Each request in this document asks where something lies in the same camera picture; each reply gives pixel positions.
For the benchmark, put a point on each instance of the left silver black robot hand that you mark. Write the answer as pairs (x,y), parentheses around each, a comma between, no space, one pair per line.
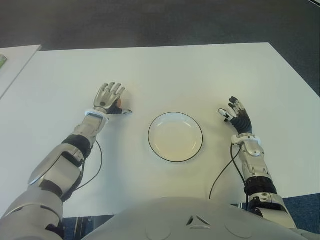
(105,97)

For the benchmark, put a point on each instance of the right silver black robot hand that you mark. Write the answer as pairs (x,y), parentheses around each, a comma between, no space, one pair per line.
(242,122)

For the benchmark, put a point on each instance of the peach coloured apple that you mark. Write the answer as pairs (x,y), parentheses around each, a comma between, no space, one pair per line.
(126,98)

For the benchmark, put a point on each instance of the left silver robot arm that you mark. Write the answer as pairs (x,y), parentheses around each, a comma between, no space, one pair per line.
(60,167)

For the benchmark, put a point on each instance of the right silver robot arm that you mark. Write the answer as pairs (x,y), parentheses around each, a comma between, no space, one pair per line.
(255,160)

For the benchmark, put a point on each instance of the white plate black rim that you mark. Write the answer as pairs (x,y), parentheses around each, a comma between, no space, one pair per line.
(175,137)

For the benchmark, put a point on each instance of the white side table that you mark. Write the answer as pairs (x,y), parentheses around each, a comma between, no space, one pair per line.
(17,65)

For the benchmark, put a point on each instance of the green flat item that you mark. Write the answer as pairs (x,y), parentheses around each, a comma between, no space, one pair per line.
(2,62)

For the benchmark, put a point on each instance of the grey robot torso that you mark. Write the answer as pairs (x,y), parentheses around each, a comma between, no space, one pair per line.
(187,220)

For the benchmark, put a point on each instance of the white table leg bracket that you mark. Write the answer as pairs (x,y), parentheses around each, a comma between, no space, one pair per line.
(239,205)

